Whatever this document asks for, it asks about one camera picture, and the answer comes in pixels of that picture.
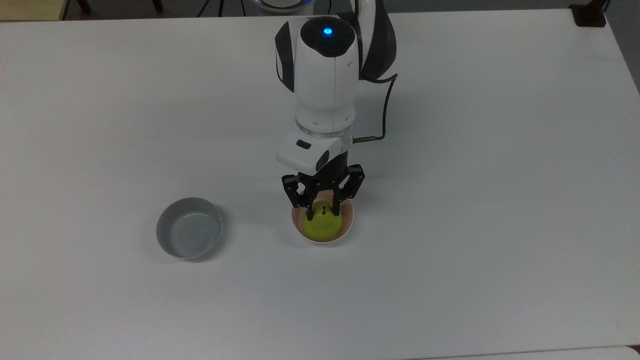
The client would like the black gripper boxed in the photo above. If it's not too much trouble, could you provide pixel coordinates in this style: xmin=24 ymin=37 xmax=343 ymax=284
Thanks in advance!
xmin=281 ymin=149 xmax=366 ymax=222

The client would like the pale pink bowl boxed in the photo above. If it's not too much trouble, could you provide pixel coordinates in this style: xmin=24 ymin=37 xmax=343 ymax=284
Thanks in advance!
xmin=291 ymin=199 xmax=355 ymax=246

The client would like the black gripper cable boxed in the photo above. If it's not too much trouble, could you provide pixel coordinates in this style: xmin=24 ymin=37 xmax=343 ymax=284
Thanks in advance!
xmin=352 ymin=72 xmax=400 ymax=144

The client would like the black stand base clamp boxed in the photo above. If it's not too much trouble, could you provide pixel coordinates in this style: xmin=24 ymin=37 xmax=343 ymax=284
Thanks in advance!
xmin=569 ymin=0 xmax=609 ymax=29

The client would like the white wrist-mounted box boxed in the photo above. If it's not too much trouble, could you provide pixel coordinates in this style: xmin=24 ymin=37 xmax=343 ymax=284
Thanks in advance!
xmin=276 ymin=124 xmax=347 ymax=177

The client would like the white side table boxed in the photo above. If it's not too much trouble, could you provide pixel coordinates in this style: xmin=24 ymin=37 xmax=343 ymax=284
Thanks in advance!
xmin=410 ymin=344 xmax=640 ymax=360

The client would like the green apple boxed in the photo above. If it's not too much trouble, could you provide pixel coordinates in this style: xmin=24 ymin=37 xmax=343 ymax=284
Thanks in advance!
xmin=302 ymin=201 xmax=345 ymax=243

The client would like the grey bowl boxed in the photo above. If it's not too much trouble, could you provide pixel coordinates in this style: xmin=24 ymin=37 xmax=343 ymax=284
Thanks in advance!
xmin=155 ymin=197 xmax=224 ymax=261

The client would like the yellow wooden board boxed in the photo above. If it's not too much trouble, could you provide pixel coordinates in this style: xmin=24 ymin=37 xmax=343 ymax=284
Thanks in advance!
xmin=0 ymin=0 xmax=69 ymax=22

